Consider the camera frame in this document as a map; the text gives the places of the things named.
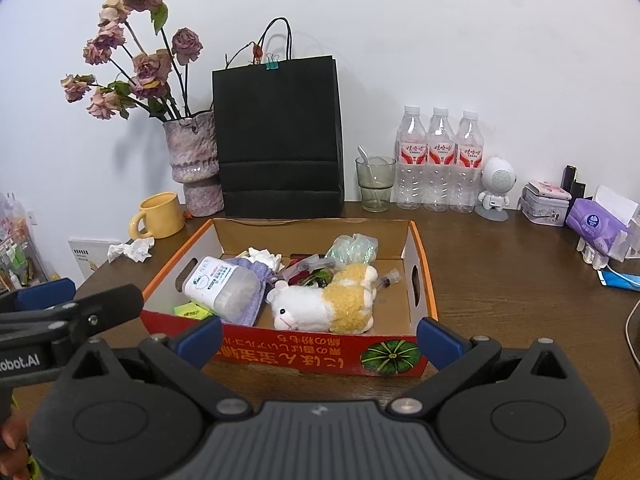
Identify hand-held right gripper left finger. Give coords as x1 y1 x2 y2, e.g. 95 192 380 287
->
70 316 253 421

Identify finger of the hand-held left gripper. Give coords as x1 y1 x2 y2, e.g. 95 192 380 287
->
0 278 77 313
0 284 146 346

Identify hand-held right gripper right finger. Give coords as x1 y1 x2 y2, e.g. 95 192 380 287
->
387 316 568 421

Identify yellow sticky notes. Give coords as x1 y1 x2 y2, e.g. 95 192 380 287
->
173 301 212 319

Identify white bottle with clear cap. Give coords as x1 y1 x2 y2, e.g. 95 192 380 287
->
181 256 264 325

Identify clear syringe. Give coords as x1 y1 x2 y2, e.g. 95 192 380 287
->
374 269 403 292
282 255 337 277

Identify purple knitted pouch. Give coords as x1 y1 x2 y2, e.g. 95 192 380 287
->
220 256 277 326

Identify cardboard box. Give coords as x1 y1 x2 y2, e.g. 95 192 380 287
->
140 217 440 378

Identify white tissue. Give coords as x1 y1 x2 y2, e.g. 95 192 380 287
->
247 247 284 272
107 237 155 264

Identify white and yellow alpaca plush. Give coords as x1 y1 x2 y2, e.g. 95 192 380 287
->
266 263 379 335

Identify iridescent plastic bag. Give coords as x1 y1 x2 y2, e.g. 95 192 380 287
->
326 233 379 267

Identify green packet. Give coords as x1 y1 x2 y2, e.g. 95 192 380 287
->
300 270 333 289

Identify person's left hand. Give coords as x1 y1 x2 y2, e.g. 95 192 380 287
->
0 412 28 478

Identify white booklet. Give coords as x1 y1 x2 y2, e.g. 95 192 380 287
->
68 238 123 281

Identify clear rack of small packets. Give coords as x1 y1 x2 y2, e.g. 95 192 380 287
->
0 191 51 293

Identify yellow mug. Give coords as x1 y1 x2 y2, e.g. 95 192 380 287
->
129 191 186 240

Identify glass cup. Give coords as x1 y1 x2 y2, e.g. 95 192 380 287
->
355 155 397 213

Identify grey tin box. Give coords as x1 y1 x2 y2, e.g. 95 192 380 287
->
517 187 572 229

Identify white robot figure speaker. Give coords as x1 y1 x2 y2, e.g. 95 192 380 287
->
474 156 517 223

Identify small white vials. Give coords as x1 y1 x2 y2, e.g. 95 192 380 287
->
576 237 610 267

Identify purple textured vase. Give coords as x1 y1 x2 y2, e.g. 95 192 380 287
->
163 111 225 218

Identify clear water bottle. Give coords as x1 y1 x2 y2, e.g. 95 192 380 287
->
424 107 457 213
450 110 485 214
395 105 429 211

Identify pink case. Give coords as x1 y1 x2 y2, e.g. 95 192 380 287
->
525 180 572 202

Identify purple tissue pack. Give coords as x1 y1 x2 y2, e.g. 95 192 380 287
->
565 197 632 256

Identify blue face mask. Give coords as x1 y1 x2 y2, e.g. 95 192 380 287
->
599 266 640 292

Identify metal spoon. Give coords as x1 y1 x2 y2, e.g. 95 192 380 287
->
357 145 381 186

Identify white paper box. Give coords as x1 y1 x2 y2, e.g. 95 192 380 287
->
595 185 640 263

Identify black paper bag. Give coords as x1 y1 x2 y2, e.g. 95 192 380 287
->
212 17 346 219

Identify white cable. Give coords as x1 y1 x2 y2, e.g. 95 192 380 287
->
624 297 640 361

